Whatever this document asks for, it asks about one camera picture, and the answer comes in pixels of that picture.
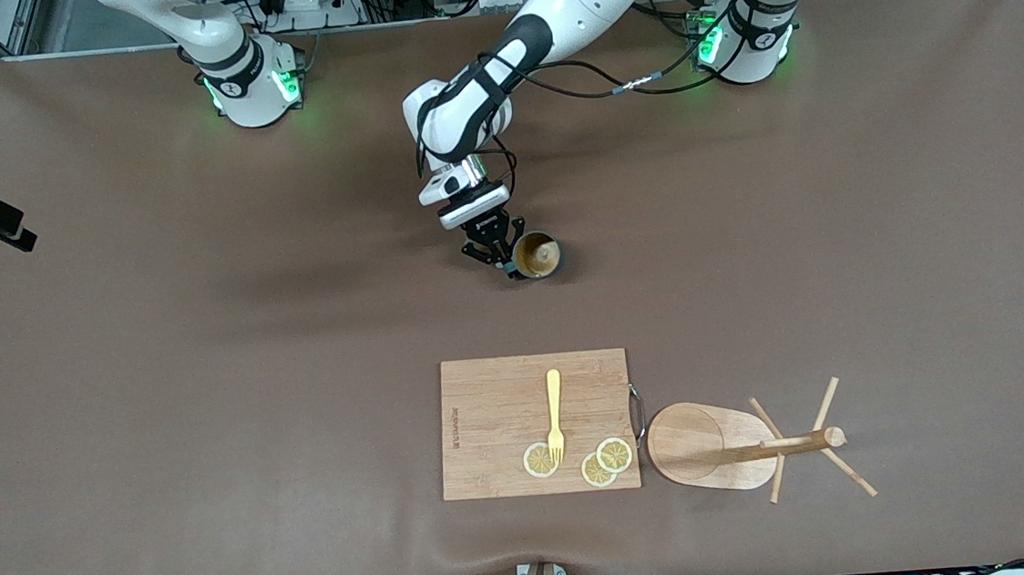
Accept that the brown table mat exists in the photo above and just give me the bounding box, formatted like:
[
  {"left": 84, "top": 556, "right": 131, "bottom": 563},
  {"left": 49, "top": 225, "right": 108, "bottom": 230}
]
[{"left": 0, "top": 0, "right": 1024, "bottom": 575}]

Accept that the lemon slice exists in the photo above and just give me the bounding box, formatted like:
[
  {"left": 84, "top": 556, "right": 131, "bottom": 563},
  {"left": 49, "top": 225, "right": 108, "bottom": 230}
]
[
  {"left": 580, "top": 450, "right": 618, "bottom": 490},
  {"left": 595, "top": 436, "right": 635, "bottom": 476},
  {"left": 522, "top": 441, "right": 561, "bottom": 480}
]

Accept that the wooden mug tree rack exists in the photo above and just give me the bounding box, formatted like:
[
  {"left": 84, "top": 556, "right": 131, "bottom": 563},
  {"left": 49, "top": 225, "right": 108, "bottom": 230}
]
[{"left": 642, "top": 374, "right": 878, "bottom": 515}]

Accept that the dark teal mug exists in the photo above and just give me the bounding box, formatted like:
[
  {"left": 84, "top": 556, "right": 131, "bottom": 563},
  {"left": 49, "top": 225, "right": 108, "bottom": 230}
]
[{"left": 500, "top": 229, "right": 564, "bottom": 283}]

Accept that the yellow plastic fork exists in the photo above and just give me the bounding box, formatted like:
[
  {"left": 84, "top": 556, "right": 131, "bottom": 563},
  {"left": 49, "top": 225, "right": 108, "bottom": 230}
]
[{"left": 541, "top": 367, "right": 569, "bottom": 467}]

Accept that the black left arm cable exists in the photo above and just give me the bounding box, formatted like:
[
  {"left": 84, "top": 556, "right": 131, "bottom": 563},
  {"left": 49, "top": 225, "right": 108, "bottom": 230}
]
[{"left": 403, "top": 0, "right": 787, "bottom": 204}]

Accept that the metal cutting board handle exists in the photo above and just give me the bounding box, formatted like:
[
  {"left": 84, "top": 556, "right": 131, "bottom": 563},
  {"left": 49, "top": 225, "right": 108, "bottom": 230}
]
[{"left": 628, "top": 383, "right": 650, "bottom": 448}]

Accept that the bamboo cutting board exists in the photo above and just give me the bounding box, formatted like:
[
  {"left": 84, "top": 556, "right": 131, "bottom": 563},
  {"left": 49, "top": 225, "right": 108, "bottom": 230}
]
[{"left": 433, "top": 347, "right": 643, "bottom": 504}]

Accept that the white power strip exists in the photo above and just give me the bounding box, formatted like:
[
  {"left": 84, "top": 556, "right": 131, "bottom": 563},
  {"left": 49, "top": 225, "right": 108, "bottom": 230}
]
[{"left": 256, "top": 0, "right": 364, "bottom": 34}]

